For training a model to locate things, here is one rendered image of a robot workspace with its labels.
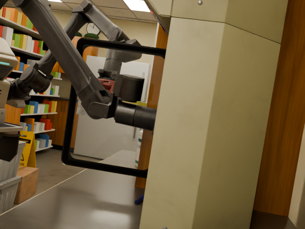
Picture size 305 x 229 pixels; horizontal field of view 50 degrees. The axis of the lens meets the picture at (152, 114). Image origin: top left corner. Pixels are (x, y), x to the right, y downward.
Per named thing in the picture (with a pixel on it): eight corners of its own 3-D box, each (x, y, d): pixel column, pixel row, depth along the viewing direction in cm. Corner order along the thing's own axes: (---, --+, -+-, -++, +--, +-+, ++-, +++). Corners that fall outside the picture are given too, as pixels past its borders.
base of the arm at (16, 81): (22, 84, 153) (1, 81, 142) (34, 75, 150) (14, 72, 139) (29, 100, 151) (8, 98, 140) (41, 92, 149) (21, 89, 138)
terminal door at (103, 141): (155, 180, 101) (175, 50, 98) (60, 163, 103) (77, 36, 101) (156, 179, 101) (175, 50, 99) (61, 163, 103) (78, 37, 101)
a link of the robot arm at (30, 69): (90, 16, 157) (75, 0, 150) (105, 15, 147) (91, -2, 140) (35, 92, 146) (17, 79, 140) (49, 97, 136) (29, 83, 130)
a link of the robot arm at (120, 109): (115, 120, 88) (109, 123, 82) (120, 94, 87) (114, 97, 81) (140, 125, 87) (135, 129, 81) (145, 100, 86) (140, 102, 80)
